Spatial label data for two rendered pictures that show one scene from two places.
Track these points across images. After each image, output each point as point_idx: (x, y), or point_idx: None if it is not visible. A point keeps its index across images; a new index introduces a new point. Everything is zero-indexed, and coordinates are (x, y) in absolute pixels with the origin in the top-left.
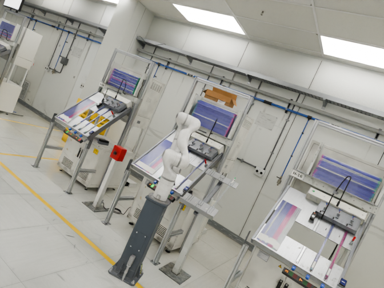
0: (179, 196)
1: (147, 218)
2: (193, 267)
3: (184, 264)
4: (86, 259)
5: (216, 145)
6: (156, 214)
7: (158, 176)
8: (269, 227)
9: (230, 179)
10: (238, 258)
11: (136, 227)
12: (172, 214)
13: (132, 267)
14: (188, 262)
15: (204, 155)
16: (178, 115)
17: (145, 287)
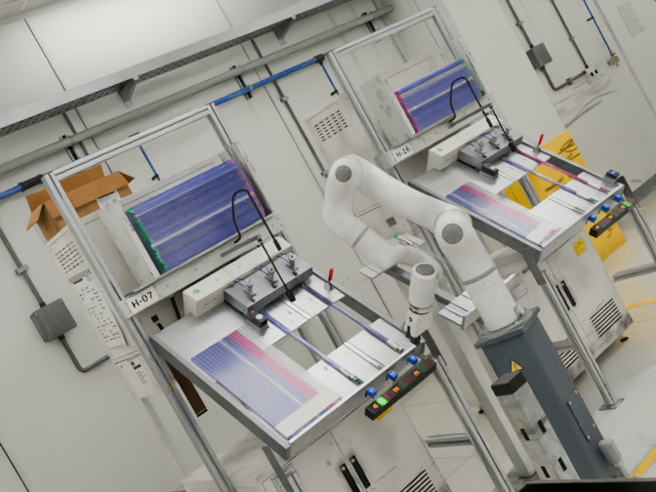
0: (419, 353)
1: (550, 361)
2: (477, 472)
3: (478, 483)
4: None
5: (274, 247)
6: (545, 336)
7: (348, 386)
8: (513, 225)
9: (398, 243)
10: (556, 298)
11: (561, 396)
12: (387, 443)
13: (613, 465)
14: (464, 483)
15: (298, 277)
16: (351, 167)
17: (630, 471)
